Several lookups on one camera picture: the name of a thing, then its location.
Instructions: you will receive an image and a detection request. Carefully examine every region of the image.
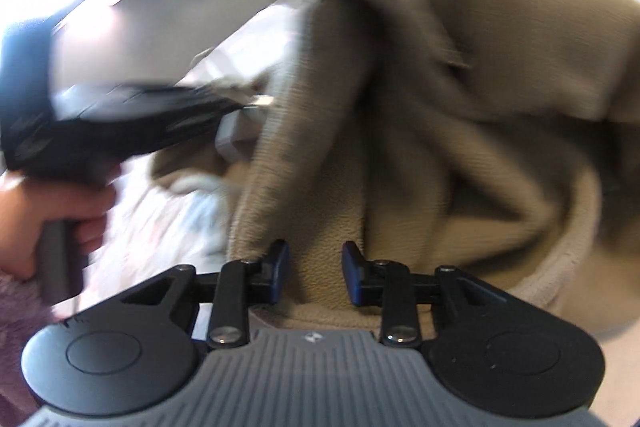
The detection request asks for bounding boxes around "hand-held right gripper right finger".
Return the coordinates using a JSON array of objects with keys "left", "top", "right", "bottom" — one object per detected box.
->
[{"left": 341, "top": 241, "right": 508, "bottom": 349}]

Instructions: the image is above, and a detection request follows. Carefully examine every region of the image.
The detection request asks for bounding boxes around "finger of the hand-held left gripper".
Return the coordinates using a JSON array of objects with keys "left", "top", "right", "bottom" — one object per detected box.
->
[{"left": 207, "top": 93, "right": 275, "bottom": 118}]

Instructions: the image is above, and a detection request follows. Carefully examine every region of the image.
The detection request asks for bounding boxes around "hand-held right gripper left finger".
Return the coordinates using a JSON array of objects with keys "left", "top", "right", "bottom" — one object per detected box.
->
[{"left": 117, "top": 239, "right": 291, "bottom": 350}]

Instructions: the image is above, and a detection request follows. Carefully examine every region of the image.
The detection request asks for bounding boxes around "beige fleece jacket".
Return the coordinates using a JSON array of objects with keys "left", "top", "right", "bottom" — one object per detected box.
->
[{"left": 150, "top": 0, "right": 640, "bottom": 343}]

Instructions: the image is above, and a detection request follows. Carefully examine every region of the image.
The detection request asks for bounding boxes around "person's left hand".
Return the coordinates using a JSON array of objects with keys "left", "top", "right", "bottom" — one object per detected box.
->
[{"left": 0, "top": 172, "right": 118, "bottom": 283}]

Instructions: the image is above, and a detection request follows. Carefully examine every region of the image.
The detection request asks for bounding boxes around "polka dot bed sheet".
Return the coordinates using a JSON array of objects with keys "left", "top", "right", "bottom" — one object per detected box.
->
[{"left": 55, "top": 0, "right": 640, "bottom": 408}]

